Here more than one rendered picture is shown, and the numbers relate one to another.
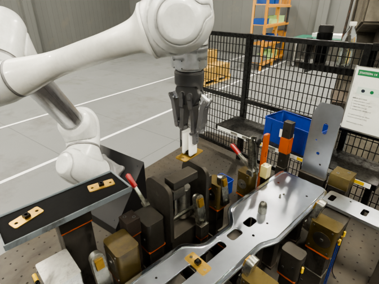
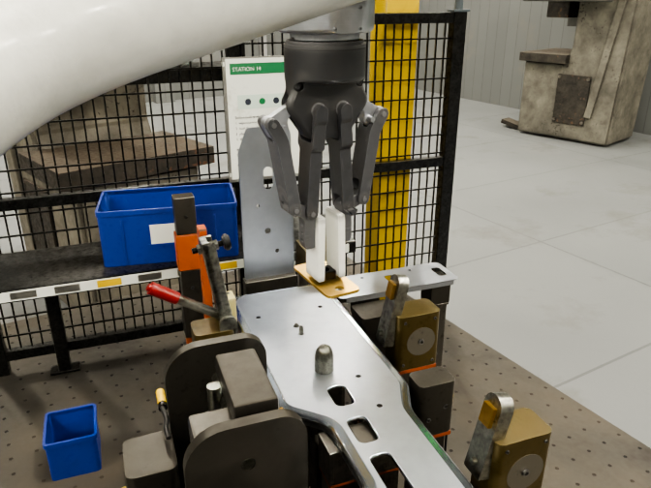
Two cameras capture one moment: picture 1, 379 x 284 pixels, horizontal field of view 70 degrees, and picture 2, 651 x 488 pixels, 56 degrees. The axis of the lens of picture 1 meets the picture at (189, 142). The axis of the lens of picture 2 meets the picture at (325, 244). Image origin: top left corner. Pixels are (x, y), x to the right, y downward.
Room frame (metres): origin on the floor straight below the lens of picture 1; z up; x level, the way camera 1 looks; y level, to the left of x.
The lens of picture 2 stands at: (0.46, 0.54, 1.59)
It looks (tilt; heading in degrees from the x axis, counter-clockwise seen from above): 22 degrees down; 292
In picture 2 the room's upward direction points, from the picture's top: straight up
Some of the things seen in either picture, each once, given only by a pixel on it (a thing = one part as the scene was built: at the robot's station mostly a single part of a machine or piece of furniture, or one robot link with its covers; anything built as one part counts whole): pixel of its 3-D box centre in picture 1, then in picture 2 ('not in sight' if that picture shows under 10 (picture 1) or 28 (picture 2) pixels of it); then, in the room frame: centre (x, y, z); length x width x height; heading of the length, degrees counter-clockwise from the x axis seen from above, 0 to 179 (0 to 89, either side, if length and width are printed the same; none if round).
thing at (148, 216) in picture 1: (149, 253); not in sight; (0.70, 0.15, 0.89); 0.12 x 0.07 x 0.38; 43
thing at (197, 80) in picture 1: (189, 87); (325, 88); (0.68, 0.00, 1.51); 0.08 x 0.07 x 0.09; 50
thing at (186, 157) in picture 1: (189, 152); (325, 274); (0.68, 0.00, 1.32); 0.08 x 0.04 x 0.01; 140
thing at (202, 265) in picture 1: (197, 262); not in sight; (0.57, -0.03, 1.01); 0.08 x 0.04 x 0.01; 43
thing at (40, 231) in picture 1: (67, 203); not in sight; (0.66, 0.37, 1.16); 0.37 x 0.14 x 0.02; 133
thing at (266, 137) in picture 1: (260, 181); (211, 345); (1.07, -0.34, 0.95); 0.03 x 0.01 x 0.50; 133
